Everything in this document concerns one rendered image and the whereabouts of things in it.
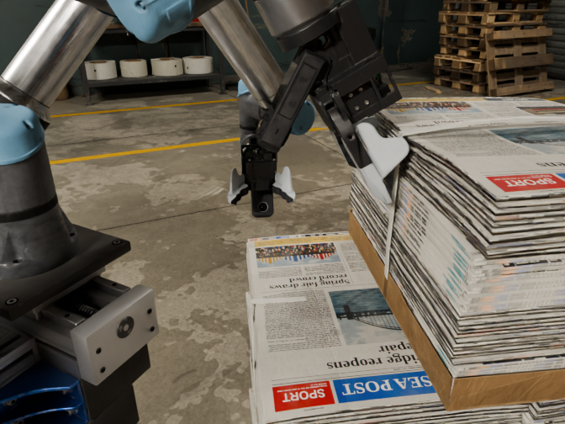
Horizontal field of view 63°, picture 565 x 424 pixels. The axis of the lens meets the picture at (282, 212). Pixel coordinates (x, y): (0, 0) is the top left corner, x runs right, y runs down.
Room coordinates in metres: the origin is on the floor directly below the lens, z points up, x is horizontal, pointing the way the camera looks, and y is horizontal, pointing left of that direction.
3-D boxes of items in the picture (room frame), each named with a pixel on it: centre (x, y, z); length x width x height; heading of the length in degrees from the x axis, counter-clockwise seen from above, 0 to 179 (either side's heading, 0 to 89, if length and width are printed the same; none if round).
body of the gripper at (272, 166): (0.91, 0.05, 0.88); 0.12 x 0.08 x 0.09; 5
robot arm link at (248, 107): (1.05, 0.05, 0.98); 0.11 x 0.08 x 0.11; 36
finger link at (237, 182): (0.81, 0.09, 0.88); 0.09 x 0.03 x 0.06; 159
